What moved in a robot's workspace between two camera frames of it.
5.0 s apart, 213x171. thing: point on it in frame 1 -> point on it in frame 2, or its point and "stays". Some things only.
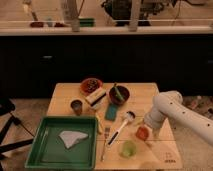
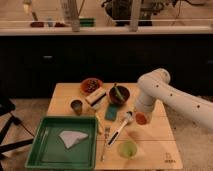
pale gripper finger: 156,133 -> 149,117
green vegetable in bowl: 118,92 stays
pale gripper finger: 141,122 -> 132,111
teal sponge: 111,111 stays
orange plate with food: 88,85 stays
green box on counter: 87,22 stays
